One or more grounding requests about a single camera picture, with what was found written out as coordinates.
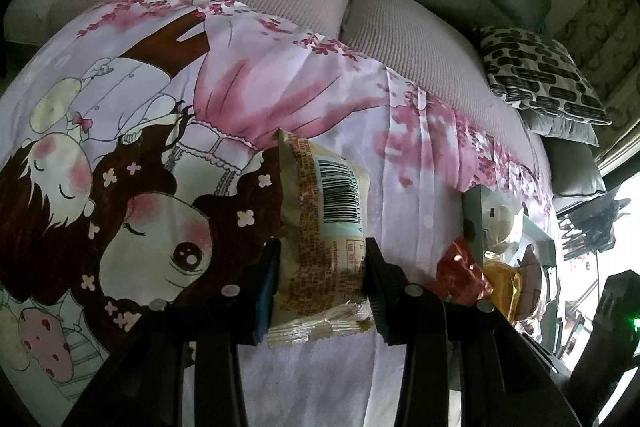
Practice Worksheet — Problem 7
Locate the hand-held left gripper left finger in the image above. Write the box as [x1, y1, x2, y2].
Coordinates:
[62, 237, 282, 427]

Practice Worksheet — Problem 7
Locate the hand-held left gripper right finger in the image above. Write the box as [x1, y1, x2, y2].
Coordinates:
[364, 237, 586, 427]

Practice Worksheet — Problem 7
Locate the beige brown snack packet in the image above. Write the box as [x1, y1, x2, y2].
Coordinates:
[267, 127, 376, 348]

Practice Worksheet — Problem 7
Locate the teal cardboard box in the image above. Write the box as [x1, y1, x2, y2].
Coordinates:
[461, 184, 561, 358]

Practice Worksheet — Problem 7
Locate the red snack packet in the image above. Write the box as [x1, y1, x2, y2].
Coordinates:
[436, 237, 493, 307]

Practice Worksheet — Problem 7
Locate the dark metal rack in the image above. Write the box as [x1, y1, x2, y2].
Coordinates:
[555, 197, 633, 258]

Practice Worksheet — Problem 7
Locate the yellow cake packet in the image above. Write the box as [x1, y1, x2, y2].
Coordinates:
[482, 259, 521, 323]

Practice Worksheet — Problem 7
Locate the grey pillow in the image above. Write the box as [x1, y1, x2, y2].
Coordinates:
[520, 109, 601, 148]

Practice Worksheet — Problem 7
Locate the printed cartoon blanket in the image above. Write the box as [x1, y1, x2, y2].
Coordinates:
[0, 0, 558, 427]

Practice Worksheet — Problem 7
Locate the black and white patterned pillow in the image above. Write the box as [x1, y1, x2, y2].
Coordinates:
[475, 26, 613, 126]

